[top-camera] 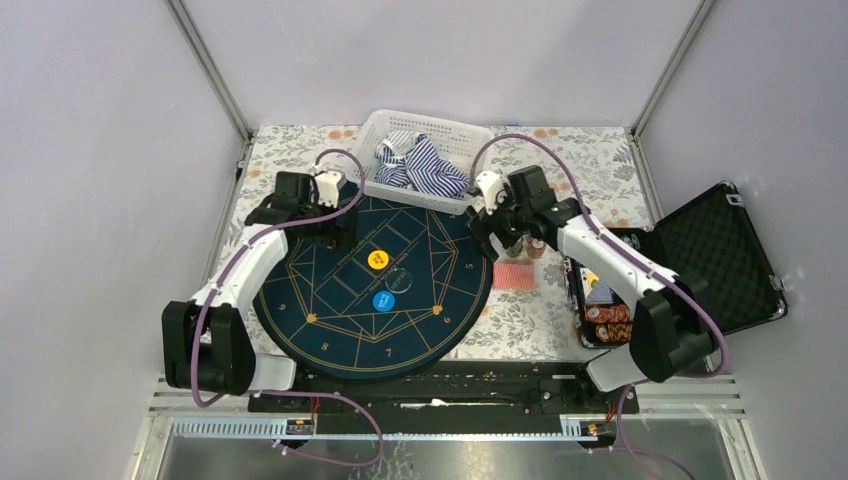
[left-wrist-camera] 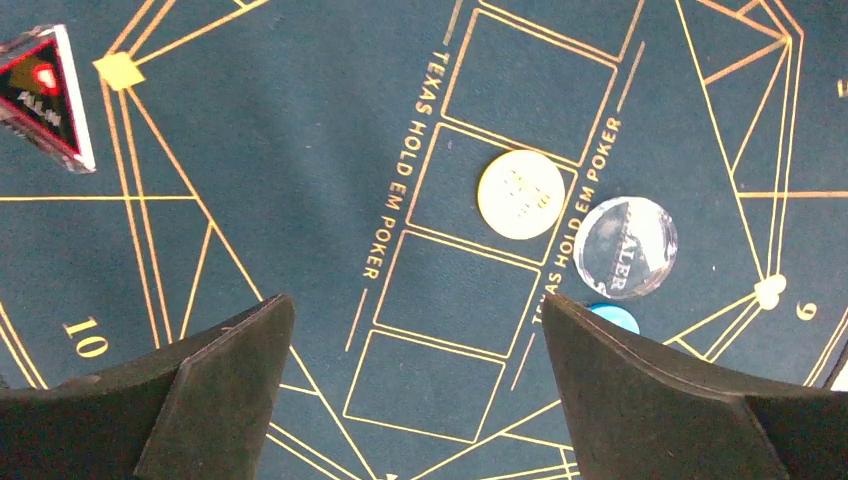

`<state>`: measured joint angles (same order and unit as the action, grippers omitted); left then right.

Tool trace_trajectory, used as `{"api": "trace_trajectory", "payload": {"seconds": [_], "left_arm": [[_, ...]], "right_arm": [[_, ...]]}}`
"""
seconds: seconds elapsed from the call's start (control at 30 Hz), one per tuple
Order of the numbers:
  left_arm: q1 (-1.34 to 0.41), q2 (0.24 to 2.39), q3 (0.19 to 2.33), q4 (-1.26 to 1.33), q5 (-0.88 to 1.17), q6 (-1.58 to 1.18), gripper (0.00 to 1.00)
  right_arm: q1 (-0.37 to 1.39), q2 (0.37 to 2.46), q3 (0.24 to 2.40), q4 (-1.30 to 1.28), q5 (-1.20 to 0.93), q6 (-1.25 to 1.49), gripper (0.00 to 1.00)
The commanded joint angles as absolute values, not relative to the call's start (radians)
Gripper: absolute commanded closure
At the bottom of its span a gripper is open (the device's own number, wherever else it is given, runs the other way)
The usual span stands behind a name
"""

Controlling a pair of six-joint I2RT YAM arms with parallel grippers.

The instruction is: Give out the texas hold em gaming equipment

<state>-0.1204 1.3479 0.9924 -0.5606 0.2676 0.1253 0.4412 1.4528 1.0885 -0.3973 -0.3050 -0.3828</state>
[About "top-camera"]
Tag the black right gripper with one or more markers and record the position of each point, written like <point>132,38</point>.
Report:
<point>483,224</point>

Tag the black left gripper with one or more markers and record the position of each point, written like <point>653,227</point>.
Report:
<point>335,235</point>

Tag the red 5 chip stack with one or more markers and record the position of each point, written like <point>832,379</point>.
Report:
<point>535,248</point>

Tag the green blue 50 chip stack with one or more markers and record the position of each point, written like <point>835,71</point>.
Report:
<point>516,250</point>

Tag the yellow big blind button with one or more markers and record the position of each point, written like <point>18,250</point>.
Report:
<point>378,259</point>

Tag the clear dealer button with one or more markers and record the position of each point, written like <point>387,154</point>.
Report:
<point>398,281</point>

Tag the blue small blind button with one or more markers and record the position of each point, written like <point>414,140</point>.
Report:
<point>383,301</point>

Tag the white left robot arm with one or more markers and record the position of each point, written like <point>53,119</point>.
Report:
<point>206,345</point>

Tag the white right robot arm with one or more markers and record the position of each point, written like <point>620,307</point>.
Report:
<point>672,327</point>

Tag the red playing card deck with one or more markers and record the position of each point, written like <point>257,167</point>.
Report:
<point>511,276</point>

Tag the floral tablecloth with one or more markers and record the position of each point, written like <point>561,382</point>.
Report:
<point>523,325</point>

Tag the card box in case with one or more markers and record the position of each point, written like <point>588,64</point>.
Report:
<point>595,291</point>

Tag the white plastic basket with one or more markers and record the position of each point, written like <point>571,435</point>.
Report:
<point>454,141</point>

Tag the blue white striped cloth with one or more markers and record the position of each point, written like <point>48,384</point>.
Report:
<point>409,160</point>

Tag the red chips in case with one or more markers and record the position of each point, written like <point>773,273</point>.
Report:
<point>609,324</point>

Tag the round dark blue poker mat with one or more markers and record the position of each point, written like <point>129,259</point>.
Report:
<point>316,305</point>

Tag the black aluminium poker case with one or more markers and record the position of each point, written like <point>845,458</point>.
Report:
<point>713,237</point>

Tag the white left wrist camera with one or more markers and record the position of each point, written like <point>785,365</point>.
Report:
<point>328,185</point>

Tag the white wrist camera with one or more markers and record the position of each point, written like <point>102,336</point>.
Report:
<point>328,185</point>
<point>492,192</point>

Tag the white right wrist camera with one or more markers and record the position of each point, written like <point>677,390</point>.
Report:
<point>492,192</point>

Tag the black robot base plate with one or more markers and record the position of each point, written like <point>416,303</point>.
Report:
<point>452,397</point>

